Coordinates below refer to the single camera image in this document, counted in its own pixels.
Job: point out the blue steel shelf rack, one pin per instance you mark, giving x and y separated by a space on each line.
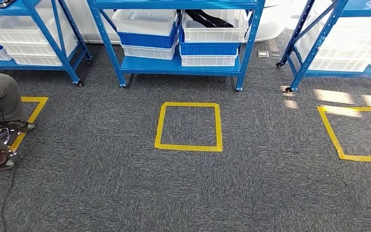
313 48
44 32
172 65

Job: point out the black curved plastic part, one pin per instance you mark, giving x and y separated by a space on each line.
208 19

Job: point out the silver floor socket plate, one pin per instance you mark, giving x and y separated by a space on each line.
263 53

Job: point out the white car red stripe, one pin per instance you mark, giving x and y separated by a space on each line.
272 22

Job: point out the yellow floor tape square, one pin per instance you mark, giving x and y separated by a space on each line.
332 137

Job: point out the chrome stool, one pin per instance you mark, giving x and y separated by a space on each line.
4 136

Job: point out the person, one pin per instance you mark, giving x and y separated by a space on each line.
0 96

